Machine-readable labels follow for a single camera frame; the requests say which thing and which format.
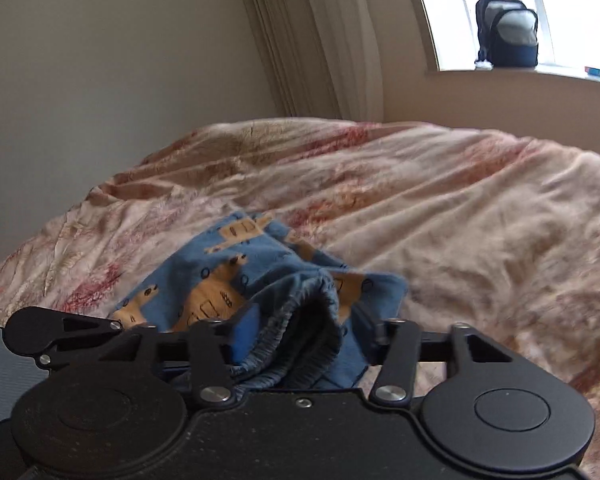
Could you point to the navy and grey backpack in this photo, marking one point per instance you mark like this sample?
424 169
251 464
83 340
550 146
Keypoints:
507 30

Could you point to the blue pants with orange print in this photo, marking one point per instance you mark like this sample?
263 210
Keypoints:
260 285

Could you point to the beige pleated curtain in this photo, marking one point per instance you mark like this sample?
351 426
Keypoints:
315 40

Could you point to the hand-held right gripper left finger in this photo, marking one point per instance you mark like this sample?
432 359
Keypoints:
242 335

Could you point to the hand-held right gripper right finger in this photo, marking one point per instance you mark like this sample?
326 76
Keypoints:
370 335

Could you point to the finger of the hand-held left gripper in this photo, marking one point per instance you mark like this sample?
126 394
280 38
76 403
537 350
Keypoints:
35 332

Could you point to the white framed window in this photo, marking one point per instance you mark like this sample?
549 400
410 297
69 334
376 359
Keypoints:
520 10

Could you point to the floral beige blanket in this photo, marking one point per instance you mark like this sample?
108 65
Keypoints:
430 220

